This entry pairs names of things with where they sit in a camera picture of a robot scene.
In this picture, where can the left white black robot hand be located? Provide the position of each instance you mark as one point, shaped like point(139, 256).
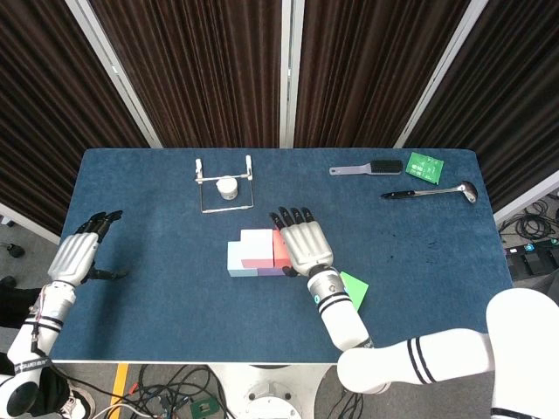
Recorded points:
point(74, 257)

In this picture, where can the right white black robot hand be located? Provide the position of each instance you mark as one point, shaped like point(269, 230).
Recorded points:
point(308, 244)

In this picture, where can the red cube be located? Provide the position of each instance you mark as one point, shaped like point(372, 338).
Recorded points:
point(279, 253)

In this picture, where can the pink cube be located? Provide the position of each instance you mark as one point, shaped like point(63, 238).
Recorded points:
point(257, 244)

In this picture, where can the light blue cube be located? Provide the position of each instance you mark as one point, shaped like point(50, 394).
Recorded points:
point(234, 257)

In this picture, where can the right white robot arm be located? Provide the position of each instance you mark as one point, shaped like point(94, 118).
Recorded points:
point(393, 366)

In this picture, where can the purple cube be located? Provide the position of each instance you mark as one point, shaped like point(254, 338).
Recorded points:
point(271, 272)

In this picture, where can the green cube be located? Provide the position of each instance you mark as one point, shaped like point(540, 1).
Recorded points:
point(356, 288)

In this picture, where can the small white jar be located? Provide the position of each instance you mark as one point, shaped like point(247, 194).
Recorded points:
point(227, 187)

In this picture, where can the grey brush black bristles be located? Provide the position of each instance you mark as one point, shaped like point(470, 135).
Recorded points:
point(386, 167)

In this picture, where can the yellow floor tape strip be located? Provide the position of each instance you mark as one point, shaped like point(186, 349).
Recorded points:
point(119, 384)

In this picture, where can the blue felt table cover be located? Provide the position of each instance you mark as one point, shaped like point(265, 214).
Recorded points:
point(196, 323)

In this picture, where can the green foil packet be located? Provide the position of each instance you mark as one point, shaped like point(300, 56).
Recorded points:
point(423, 167)

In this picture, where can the white black sneaker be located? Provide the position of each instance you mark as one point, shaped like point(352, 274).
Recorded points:
point(78, 403)

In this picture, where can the dark brown curtain panel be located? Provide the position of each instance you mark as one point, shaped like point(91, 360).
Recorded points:
point(524, 87)
point(358, 65)
point(43, 109)
point(196, 65)

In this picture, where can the green electronics box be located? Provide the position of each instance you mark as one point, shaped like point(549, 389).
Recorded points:
point(203, 408)

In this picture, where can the black power strips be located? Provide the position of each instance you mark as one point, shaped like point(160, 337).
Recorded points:
point(535, 262)

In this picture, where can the white partition frame rail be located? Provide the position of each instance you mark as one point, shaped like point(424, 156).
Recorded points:
point(26, 220)
point(524, 198)

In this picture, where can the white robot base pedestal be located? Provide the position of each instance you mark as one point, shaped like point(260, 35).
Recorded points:
point(271, 393)

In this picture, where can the white partition post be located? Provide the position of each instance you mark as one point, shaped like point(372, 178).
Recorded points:
point(114, 70)
point(289, 65)
point(436, 74)

